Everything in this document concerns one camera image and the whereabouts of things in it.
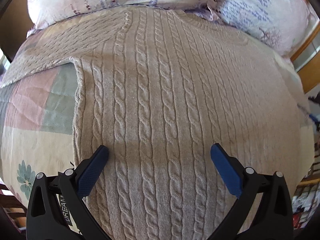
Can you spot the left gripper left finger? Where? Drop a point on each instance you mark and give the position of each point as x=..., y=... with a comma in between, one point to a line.
x=56, y=209

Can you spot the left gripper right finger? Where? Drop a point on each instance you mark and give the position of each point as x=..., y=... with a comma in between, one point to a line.
x=274, y=217

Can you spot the pastel patchwork bed sheet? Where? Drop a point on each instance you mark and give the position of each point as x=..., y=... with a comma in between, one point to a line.
x=35, y=127

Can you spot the white floral top pillow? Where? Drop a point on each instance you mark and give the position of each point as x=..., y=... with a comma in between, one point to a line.
x=283, y=25

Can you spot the wooden bed frame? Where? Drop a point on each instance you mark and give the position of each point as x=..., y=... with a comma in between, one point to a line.
x=306, y=61

